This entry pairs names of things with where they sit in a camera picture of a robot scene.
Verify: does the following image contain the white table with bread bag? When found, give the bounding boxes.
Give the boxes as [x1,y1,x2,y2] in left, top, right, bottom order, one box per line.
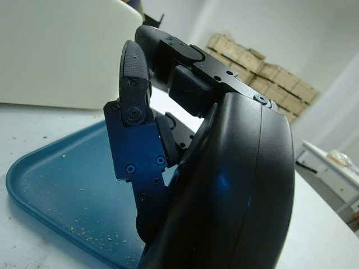
[294,140,359,225]

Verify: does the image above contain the stacked wooden crates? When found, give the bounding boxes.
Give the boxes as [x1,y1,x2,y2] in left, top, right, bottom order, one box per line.
[206,33,321,124]

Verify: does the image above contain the white two-slot toaster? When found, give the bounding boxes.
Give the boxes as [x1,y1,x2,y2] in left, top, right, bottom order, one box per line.
[0,0,144,110]

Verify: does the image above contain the clear bag of bread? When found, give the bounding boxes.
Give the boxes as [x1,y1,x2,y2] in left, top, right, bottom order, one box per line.
[327,150,353,168]

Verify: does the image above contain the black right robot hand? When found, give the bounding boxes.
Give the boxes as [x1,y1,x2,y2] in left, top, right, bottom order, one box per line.
[102,24,296,269]

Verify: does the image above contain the blue plastic tray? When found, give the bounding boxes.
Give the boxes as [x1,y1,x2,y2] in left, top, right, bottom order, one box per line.
[5,120,180,269]

